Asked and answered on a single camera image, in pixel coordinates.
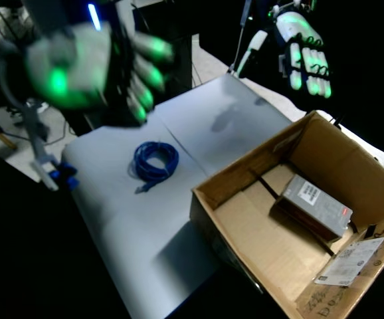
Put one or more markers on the grey metal power supply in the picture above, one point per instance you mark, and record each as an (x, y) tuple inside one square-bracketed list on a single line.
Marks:
[(315, 199)]

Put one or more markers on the brown cardboard box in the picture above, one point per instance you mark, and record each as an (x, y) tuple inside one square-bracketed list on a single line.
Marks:
[(245, 159)]

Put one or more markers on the light grey table mat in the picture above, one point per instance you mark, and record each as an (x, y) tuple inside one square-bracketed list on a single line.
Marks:
[(112, 199)]

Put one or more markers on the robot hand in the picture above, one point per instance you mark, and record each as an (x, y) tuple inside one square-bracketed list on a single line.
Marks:
[(298, 28), (65, 66)]

